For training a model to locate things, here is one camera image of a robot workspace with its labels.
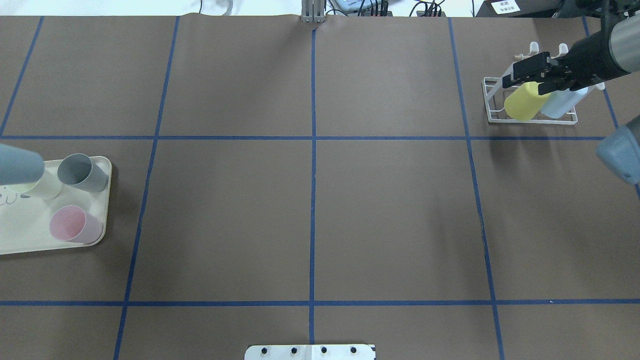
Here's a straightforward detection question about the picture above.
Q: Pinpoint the yellow plastic cup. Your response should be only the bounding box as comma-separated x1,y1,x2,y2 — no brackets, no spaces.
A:
503,81,550,122

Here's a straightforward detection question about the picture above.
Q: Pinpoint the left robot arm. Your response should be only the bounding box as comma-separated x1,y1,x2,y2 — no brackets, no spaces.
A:
0,144,45,185

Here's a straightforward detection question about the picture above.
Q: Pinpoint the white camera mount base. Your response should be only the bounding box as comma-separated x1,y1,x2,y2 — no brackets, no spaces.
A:
244,344,377,360

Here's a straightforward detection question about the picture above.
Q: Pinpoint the aluminium frame post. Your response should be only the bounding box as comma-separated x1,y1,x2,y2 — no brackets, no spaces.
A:
301,0,327,24

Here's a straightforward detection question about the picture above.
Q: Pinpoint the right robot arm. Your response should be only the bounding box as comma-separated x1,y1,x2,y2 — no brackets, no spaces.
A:
485,0,640,122

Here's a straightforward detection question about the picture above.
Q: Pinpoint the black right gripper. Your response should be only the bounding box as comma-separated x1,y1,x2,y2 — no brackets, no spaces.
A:
502,35,618,96

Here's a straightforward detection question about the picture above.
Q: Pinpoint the grey plastic cup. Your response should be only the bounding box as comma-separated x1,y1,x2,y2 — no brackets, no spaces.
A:
57,153,109,193

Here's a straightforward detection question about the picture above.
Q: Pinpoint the light blue plastic cup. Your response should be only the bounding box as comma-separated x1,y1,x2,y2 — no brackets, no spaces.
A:
540,88,589,120

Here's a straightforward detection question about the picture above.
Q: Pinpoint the white wire cup rack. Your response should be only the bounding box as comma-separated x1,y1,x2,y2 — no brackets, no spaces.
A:
482,41,606,126

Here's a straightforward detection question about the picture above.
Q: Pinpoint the pink plastic cup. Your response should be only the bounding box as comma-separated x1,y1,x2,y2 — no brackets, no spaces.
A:
49,205,105,245

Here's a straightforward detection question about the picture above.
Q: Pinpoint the cream plastic tray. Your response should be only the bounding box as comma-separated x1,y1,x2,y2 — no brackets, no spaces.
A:
0,182,111,255

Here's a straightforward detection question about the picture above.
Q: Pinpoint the pale green plastic cup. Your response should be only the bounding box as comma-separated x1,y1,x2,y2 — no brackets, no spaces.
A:
6,168,62,200

